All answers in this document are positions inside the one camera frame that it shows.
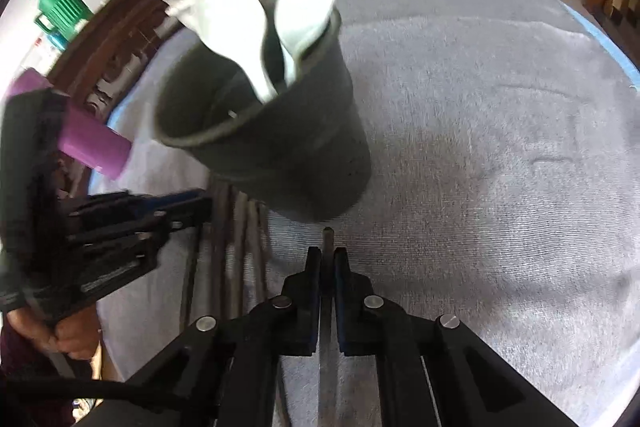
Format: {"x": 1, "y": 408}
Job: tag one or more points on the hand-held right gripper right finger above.
{"x": 342, "y": 292}

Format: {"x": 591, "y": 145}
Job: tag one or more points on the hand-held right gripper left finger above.
{"x": 313, "y": 287}

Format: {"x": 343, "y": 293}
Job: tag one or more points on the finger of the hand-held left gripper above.
{"x": 120, "y": 239}
{"x": 175, "y": 204}

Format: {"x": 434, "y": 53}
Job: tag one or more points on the dark grey utensil cup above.
{"x": 300, "y": 147}

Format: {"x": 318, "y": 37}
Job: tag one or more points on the person's left forearm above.
{"x": 25, "y": 362}

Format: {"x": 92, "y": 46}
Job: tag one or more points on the person's left hand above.
{"x": 75, "y": 337}

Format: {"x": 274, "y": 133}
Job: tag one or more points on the purple insulated cup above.
{"x": 85, "y": 137}

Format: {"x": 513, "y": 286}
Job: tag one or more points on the dark wooden table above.
{"x": 120, "y": 42}

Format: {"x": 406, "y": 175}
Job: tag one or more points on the grey towel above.
{"x": 475, "y": 157}

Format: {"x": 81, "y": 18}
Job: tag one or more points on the green thermos flask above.
{"x": 62, "y": 7}

